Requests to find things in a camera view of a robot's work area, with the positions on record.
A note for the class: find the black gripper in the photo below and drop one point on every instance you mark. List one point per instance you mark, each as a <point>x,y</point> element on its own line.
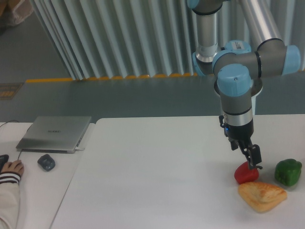
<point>240,136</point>

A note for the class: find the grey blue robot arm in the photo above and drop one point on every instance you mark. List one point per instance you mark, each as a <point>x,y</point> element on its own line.
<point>236,68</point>

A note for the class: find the white striped sleeve forearm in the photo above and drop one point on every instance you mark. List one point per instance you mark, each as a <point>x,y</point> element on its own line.
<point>9,199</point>

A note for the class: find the red bell pepper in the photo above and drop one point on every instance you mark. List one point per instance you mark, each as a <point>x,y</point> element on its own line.
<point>243,174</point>

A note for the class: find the green bell pepper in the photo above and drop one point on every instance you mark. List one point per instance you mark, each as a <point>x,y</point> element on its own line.
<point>288,171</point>

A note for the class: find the person's hand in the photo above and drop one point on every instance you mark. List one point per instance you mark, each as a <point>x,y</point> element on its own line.
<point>15,167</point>

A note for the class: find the triangular baked pastry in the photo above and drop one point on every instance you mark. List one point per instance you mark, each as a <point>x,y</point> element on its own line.
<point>260,196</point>

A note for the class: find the corrugated white partition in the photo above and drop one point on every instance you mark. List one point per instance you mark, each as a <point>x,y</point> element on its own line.
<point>98,38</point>

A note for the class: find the silver closed laptop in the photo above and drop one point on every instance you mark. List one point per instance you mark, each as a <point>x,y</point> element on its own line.
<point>54,134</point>

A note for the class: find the dark grey 3D mouse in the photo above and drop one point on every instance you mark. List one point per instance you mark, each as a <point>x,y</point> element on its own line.
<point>46,162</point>

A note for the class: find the black keyboard edge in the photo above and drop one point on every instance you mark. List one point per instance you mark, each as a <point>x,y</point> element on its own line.
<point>3,161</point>

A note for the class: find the black gripper cable connector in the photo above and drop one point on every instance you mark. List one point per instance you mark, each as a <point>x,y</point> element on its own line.
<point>222,122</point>

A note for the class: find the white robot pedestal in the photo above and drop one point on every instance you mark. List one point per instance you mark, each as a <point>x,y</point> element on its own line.
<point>253,100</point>

